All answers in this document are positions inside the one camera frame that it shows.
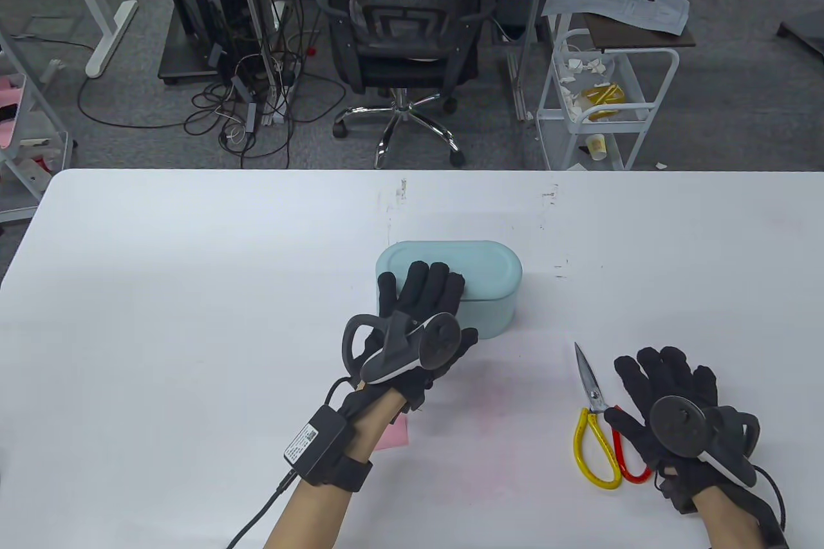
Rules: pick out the person's right hand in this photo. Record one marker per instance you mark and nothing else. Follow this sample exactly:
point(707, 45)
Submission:
point(669, 375)

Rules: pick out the person's left hand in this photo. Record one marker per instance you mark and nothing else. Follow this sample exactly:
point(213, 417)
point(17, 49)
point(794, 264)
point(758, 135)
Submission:
point(425, 291)

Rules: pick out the light blue lidded bin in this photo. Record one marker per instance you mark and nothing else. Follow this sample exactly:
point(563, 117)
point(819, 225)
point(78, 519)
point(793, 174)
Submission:
point(489, 291)

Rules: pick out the pink waste paper sheet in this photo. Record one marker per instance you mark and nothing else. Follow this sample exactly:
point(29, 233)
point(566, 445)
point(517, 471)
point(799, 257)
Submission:
point(396, 436)

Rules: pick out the grey right hand controller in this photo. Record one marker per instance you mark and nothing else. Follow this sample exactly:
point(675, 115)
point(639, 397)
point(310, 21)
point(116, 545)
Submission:
point(676, 427)

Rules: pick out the grey hand controller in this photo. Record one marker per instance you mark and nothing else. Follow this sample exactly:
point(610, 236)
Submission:
point(441, 343)
point(676, 427)

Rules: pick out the grey left hand controller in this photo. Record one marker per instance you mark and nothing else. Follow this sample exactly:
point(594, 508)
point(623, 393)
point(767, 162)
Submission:
point(441, 343)

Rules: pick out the black right wrist sensor box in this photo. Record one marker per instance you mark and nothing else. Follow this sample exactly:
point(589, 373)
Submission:
point(772, 523)

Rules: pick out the black wrist sensor box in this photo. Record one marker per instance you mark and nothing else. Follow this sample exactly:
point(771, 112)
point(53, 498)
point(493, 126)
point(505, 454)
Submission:
point(772, 523)
point(315, 443)

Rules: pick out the black left wrist sensor box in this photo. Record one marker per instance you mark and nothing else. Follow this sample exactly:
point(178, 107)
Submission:
point(315, 443)

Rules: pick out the white rolling cart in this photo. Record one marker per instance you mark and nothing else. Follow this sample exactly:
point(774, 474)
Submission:
point(553, 114)

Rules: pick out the paper cup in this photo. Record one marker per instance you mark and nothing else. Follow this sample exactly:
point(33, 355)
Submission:
point(596, 148)

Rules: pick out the black mesh office chair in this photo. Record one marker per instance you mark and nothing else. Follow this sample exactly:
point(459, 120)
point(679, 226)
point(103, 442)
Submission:
point(402, 63)

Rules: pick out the yellow packet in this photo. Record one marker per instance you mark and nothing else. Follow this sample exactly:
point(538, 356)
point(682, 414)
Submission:
point(605, 95)

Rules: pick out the pile of white paper scraps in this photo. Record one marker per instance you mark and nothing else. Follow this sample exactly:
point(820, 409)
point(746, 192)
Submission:
point(582, 65)

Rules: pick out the black wheeled platform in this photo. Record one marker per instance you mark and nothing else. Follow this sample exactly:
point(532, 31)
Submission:
point(187, 63)

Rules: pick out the brown board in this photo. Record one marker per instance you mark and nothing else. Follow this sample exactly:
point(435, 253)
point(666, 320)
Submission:
point(644, 39)

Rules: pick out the white shelf rack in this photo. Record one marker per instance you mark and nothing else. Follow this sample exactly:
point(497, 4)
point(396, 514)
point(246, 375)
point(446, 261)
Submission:
point(19, 213)

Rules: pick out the pink tray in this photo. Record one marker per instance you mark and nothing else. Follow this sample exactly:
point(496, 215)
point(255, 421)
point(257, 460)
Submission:
point(8, 134)

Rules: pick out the white metal post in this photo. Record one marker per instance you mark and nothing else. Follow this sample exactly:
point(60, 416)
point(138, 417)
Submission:
point(254, 2)

